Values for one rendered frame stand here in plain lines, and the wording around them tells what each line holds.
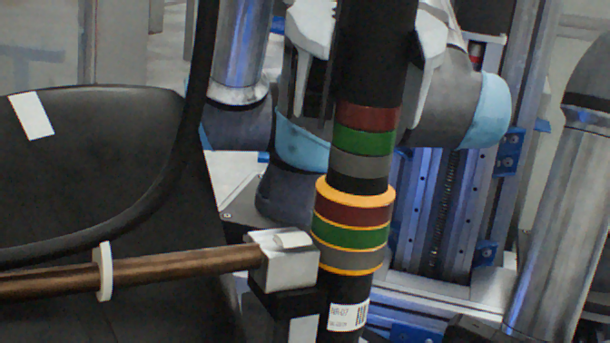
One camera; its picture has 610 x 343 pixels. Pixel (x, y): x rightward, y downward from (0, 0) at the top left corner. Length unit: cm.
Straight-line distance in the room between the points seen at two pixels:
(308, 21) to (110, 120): 17
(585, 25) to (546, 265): 150
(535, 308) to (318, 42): 51
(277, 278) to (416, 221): 92
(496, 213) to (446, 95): 72
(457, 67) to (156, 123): 32
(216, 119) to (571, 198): 57
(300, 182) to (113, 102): 73
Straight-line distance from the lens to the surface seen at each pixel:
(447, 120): 67
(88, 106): 48
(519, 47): 129
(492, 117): 69
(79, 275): 35
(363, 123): 36
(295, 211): 120
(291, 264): 38
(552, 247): 79
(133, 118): 49
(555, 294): 79
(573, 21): 223
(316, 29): 35
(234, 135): 114
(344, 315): 41
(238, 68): 108
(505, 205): 137
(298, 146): 65
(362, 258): 39
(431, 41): 36
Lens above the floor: 157
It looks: 22 degrees down
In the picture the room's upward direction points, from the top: 7 degrees clockwise
